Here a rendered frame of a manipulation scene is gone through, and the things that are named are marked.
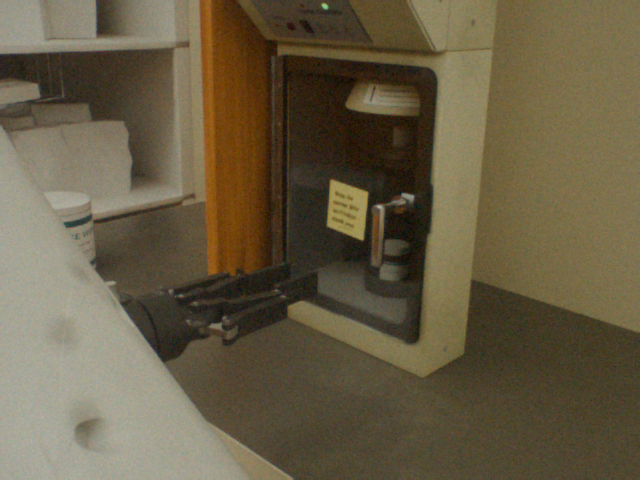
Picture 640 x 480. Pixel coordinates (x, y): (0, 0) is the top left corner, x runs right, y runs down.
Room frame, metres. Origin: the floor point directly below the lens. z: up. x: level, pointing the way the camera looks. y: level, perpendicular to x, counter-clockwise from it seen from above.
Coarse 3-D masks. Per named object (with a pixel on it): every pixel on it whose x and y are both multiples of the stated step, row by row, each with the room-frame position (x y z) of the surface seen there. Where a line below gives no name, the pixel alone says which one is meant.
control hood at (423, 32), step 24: (240, 0) 1.08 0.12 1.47; (360, 0) 0.91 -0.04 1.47; (384, 0) 0.88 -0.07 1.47; (408, 0) 0.86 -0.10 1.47; (432, 0) 0.89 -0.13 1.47; (264, 24) 1.09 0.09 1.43; (384, 24) 0.92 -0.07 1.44; (408, 24) 0.89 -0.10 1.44; (432, 24) 0.89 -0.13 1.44; (408, 48) 0.93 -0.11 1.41; (432, 48) 0.90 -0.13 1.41
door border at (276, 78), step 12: (276, 60) 1.13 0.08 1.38; (276, 72) 1.13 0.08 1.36; (276, 84) 1.13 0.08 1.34; (276, 96) 1.13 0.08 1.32; (276, 108) 1.13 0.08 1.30; (276, 120) 1.13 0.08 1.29; (276, 132) 1.13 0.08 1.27; (276, 144) 1.13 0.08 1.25; (276, 156) 1.13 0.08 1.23; (276, 168) 1.13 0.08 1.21; (276, 180) 1.13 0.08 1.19; (276, 192) 1.13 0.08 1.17; (276, 204) 1.13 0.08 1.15; (276, 216) 1.13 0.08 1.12; (276, 228) 1.13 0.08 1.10; (276, 240) 1.13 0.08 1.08; (276, 252) 1.13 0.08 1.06
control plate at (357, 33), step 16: (256, 0) 1.05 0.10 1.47; (272, 0) 1.02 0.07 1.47; (288, 0) 1.00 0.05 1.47; (304, 0) 0.98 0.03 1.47; (320, 0) 0.96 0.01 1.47; (336, 0) 0.94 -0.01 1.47; (272, 16) 1.06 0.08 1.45; (288, 16) 1.03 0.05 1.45; (304, 16) 1.01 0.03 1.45; (320, 16) 0.99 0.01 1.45; (336, 16) 0.96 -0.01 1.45; (352, 16) 0.94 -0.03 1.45; (272, 32) 1.09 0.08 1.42; (288, 32) 1.06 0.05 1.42; (304, 32) 1.04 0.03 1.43; (320, 32) 1.02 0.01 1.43; (336, 32) 0.99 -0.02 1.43; (352, 32) 0.97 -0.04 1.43
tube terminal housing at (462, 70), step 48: (480, 0) 0.97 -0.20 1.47; (288, 48) 1.12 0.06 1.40; (336, 48) 1.05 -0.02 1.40; (384, 48) 0.99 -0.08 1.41; (480, 48) 0.98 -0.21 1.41; (480, 96) 0.98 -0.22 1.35; (480, 144) 0.99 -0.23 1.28; (432, 240) 0.92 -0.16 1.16; (432, 288) 0.93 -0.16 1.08; (336, 336) 1.04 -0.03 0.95; (384, 336) 0.97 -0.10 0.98; (432, 336) 0.93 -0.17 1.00
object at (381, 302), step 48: (288, 96) 1.11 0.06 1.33; (336, 96) 1.04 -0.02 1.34; (384, 96) 0.97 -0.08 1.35; (432, 96) 0.92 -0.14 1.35; (288, 144) 1.11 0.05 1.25; (336, 144) 1.03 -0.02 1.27; (384, 144) 0.97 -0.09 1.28; (432, 144) 0.92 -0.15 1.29; (288, 192) 1.11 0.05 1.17; (384, 192) 0.97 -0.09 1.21; (288, 240) 1.11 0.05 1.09; (336, 240) 1.03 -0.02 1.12; (336, 288) 1.03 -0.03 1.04; (384, 288) 0.96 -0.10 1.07
